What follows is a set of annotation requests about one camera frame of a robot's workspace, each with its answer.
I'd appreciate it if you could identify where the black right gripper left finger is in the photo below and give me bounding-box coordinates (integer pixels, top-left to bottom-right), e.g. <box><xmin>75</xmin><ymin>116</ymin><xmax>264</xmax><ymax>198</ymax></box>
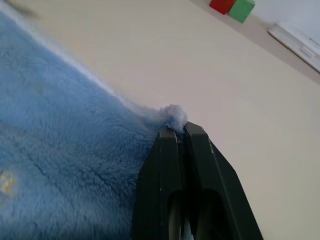
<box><xmin>130</xmin><ymin>127</ymin><xmax>187</xmax><ymax>240</ymax></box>

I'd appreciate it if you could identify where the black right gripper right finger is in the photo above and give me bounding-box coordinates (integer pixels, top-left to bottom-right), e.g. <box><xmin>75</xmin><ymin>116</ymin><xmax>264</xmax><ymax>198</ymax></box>
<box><xmin>183</xmin><ymin>121</ymin><xmax>264</xmax><ymax>240</ymax></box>

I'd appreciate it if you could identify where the blue fluffy towel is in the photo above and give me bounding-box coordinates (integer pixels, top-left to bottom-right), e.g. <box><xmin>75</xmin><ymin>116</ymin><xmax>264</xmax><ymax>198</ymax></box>
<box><xmin>0</xmin><ymin>4</ymin><xmax>189</xmax><ymax>240</ymax></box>

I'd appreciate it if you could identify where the white flat device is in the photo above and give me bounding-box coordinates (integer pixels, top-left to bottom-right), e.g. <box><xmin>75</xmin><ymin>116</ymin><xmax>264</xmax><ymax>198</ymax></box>
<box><xmin>268</xmin><ymin>20</ymin><xmax>320</xmax><ymax>75</ymax></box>

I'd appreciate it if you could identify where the green cube block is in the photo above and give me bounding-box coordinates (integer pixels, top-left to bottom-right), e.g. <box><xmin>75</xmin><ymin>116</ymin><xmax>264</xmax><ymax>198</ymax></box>
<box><xmin>227</xmin><ymin>0</ymin><xmax>256</xmax><ymax>24</ymax></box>

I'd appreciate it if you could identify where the red cube block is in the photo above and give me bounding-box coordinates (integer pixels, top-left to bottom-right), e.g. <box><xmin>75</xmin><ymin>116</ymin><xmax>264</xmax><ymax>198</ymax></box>
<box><xmin>209</xmin><ymin>0</ymin><xmax>236</xmax><ymax>15</ymax></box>

